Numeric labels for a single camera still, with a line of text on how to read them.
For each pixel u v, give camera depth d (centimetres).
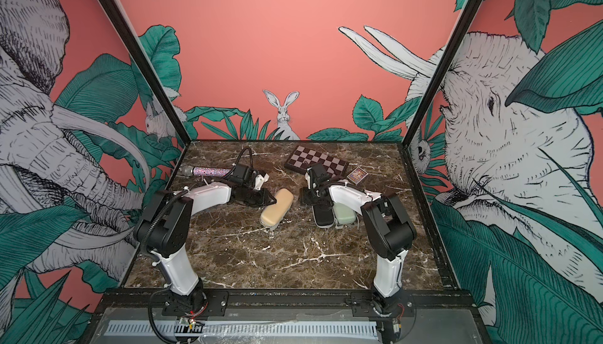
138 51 87
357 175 107
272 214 92
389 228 50
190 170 104
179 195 52
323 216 90
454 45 84
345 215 90
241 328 70
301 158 111
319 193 70
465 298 78
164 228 49
